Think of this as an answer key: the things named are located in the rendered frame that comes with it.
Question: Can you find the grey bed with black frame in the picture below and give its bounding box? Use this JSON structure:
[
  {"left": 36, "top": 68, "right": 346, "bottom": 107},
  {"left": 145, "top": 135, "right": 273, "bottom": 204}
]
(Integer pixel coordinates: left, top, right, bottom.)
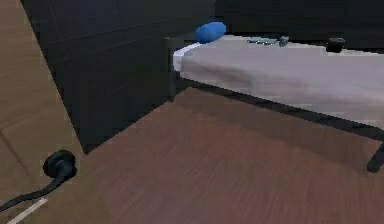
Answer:
[{"left": 164, "top": 32, "right": 384, "bottom": 174}]

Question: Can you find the flat teal book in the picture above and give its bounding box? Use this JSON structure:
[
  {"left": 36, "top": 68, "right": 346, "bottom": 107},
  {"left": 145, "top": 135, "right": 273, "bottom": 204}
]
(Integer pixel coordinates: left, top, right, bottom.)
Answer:
[{"left": 246, "top": 36, "right": 279, "bottom": 46}]

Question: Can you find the blue pillow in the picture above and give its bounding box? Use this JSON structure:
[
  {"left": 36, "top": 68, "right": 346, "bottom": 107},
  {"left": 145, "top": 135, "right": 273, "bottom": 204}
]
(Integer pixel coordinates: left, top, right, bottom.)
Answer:
[{"left": 194, "top": 21, "right": 228, "bottom": 45}]

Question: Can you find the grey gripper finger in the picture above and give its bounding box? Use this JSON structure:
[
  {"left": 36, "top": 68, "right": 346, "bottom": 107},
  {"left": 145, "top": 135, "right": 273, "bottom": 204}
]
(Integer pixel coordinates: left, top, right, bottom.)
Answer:
[
  {"left": 0, "top": 149, "right": 79, "bottom": 213},
  {"left": 5, "top": 196, "right": 49, "bottom": 224}
]

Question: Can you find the small black round object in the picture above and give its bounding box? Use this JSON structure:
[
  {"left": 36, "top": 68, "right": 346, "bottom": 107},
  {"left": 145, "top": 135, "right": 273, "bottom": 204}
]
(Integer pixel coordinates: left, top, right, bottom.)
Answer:
[{"left": 325, "top": 36, "right": 347, "bottom": 55}]

